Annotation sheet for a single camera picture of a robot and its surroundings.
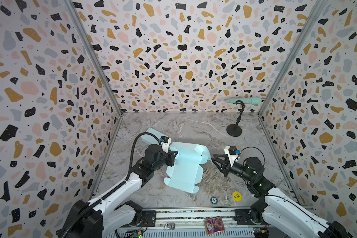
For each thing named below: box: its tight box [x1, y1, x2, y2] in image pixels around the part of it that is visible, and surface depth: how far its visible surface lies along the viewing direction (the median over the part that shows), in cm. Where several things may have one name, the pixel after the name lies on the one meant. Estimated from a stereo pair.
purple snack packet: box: [203, 216, 226, 236], surface depth 72 cm
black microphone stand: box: [226, 100, 246, 137], surface depth 112 cm
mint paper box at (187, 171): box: [164, 141, 213, 194], surface depth 75 cm
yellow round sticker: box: [232, 191, 243, 202], surface depth 83 cm
